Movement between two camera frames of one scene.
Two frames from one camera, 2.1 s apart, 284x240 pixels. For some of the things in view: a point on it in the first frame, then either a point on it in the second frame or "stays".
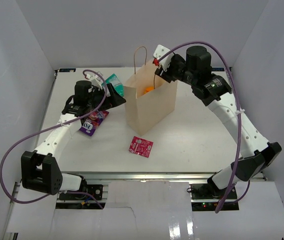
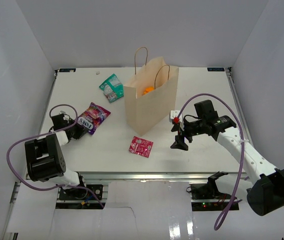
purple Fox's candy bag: (90, 124) stays
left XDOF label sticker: (67, 70) stays
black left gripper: (114, 99) -> (80, 130)
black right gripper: (165, 75) -> (180, 140)
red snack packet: (141, 146) stays
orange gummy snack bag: (148, 89) stays
